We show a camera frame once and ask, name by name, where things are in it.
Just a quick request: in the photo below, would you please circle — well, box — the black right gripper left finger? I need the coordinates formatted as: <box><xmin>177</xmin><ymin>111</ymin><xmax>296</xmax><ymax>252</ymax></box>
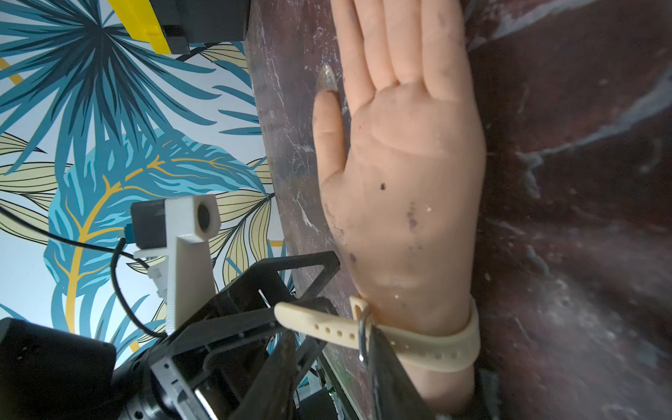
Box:
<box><xmin>229</xmin><ymin>332</ymin><xmax>298</xmax><ymax>420</ymax></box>

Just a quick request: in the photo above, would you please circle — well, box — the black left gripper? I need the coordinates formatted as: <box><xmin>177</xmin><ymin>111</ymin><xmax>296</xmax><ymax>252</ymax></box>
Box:
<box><xmin>110</xmin><ymin>285</ymin><xmax>336</xmax><ymax>419</ymax></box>

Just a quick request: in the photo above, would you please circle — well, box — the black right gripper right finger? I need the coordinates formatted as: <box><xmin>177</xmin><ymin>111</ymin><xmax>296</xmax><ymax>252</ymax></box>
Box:
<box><xmin>364</xmin><ymin>325</ymin><xmax>435</xmax><ymax>420</ymax></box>

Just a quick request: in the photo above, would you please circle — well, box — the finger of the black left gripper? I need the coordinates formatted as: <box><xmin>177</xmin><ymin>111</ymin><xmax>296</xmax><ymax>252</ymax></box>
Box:
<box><xmin>230</xmin><ymin>251</ymin><xmax>341</xmax><ymax>310</ymax></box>

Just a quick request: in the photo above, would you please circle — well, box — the cream silicone wrist watch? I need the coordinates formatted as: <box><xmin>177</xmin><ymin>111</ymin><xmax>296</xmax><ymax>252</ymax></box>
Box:
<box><xmin>273</xmin><ymin>296</ymin><xmax>481</xmax><ymax>373</ymax></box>

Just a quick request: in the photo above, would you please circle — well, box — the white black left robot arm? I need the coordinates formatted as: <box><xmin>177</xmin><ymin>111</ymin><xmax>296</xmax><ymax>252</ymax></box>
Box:
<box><xmin>1</xmin><ymin>251</ymin><xmax>341</xmax><ymax>419</ymax></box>

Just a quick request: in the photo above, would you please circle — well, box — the beige mannequin hand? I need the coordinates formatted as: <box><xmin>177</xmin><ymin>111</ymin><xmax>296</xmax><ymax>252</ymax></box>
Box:
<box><xmin>311</xmin><ymin>0</ymin><xmax>487</xmax><ymax>416</ymax></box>

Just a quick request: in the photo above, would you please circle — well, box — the yellow black plastic toolbox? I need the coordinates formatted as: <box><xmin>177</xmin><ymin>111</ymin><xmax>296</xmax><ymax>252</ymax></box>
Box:
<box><xmin>107</xmin><ymin>0</ymin><xmax>252</xmax><ymax>56</ymax></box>

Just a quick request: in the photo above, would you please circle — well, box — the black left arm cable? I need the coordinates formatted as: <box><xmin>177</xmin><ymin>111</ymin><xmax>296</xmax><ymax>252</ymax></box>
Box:
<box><xmin>0</xmin><ymin>201</ymin><xmax>169</xmax><ymax>340</ymax></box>

